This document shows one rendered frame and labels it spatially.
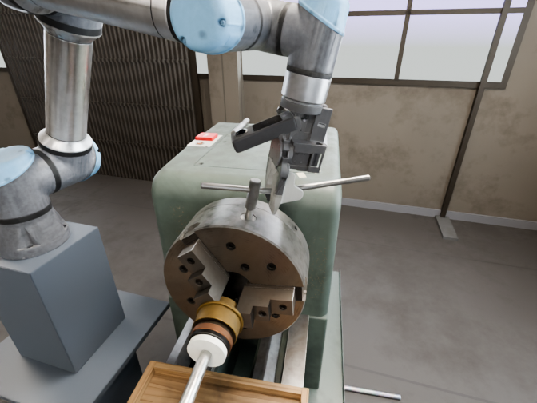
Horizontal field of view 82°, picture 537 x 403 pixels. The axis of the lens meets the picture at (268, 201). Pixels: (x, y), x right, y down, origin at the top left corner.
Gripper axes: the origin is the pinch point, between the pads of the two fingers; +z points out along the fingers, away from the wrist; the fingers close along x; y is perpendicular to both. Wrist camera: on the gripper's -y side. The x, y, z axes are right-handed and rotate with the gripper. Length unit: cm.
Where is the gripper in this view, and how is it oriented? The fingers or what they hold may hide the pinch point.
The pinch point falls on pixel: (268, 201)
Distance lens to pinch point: 61.0
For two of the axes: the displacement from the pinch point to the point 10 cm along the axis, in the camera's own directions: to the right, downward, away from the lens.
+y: 9.6, 0.6, 2.6
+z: -1.8, 8.5, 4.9
